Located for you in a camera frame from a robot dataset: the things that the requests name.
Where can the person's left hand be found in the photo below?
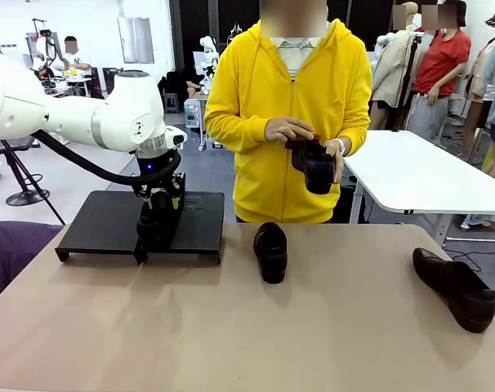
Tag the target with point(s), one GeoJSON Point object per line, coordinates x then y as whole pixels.
{"type": "Point", "coordinates": [338, 163]}

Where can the person in yellow hoodie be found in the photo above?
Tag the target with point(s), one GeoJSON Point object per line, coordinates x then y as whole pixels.
{"type": "Point", "coordinates": [272, 81]}

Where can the person in white t-shirt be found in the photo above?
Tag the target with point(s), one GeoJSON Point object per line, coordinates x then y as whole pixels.
{"type": "Point", "coordinates": [74, 61]}

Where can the black round stool base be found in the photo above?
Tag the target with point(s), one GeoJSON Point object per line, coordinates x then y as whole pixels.
{"type": "Point", "coordinates": [27, 199]}

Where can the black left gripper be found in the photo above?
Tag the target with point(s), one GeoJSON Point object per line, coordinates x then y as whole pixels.
{"type": "Point", "coordinates": [151, 165]}

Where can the black pointed leather shoe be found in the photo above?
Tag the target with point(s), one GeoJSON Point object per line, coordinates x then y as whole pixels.
{"type": "Point", "coordinates": [456, 286]}
{"type": "Point", "coordinates": [153, 224]}

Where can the white side table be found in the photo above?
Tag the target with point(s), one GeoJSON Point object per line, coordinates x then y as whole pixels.
{"type": "Point", "coordinates": [415, 171]}

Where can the black metal shoe stand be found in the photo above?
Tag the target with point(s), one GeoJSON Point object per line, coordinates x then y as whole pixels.
{"type": "Point", "coordinates": [100, 220]}

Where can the person's right hand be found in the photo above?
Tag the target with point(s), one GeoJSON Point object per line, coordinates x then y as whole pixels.
{"type": "Point", "coordinates": [288, 128]}

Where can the person's left forearm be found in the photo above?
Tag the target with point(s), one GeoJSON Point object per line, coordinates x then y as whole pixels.
{"type": "Point", "coordinates": [358, 139]}

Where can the figure in red shirt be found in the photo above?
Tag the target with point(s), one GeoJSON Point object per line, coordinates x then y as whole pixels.
{"type": "Point", "coordinates": [439, 61]}

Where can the red and white robot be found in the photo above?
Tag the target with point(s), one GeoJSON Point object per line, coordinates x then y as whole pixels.
{"type": "Point", "coordinates": [41, 41]}

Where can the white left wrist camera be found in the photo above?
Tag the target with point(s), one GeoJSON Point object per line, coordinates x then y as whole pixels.
{"type": "Point", "coordinates": [176, 138]}

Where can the black leather loafer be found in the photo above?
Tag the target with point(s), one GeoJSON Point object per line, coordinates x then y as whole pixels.
{"type": "Point", "coordinates": [270, 253]}
{"type": "Point", "coordinates": [317, 171]}

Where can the mannequin in beige coat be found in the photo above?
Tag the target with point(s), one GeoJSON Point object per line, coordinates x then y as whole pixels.
{"type": "Point", "coordinates": [390, 69]}

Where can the purple quilted fabric cover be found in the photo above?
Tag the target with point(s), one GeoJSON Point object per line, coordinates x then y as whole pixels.
{"type": "Point", "coordinates": [14, 257]}

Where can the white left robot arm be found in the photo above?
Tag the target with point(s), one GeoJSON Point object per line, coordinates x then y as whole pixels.
{"type": "Point", "coordinates": [121, 110]}

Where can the black tripod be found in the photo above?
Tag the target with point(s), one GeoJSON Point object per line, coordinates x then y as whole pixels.
{"type": "Point", "coordinates": [408, 73]}
{"type": "Point", "coordinates": [47, 201]}

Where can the black plastic stool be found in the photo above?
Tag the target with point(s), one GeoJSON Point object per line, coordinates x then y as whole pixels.
{"type": "Point", "coordinates": [171, 100]}

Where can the grey wall cabinet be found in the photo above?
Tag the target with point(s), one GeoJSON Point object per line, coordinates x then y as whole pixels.
{"type": "Point", "coordinates": [135, 41]}

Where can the white humanoid robot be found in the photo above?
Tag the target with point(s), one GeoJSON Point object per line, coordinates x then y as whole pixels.
{"type": "Point", "coordinates": [208, 45]}

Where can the white wristwatch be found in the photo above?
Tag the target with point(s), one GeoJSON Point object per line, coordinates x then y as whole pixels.
{"type": "Point", "coordinates": [340, 147]}

